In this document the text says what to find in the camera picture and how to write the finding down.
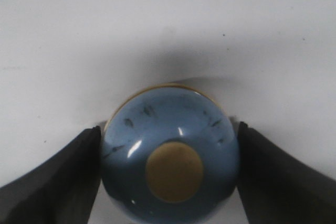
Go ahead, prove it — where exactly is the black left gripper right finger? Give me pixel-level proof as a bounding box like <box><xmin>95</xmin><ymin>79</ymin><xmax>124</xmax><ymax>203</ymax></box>
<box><xmin>237</xmin><ymin>122</ymin><xmax>335</xmax><ymax>223</ymax></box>

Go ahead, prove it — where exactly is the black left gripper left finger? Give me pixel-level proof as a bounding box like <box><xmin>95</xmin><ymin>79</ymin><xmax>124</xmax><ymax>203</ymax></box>
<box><xmin>1</xmin><ymin>126</ymin><xmax>101</xmax><ymax>223</ymax></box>

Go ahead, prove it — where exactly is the blue cream call bell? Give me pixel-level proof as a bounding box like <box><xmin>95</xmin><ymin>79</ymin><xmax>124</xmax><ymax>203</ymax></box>
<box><xmin>101</xmin><ymin>84</ymin><xmax>240</xmax><ymax>223</ymax></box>

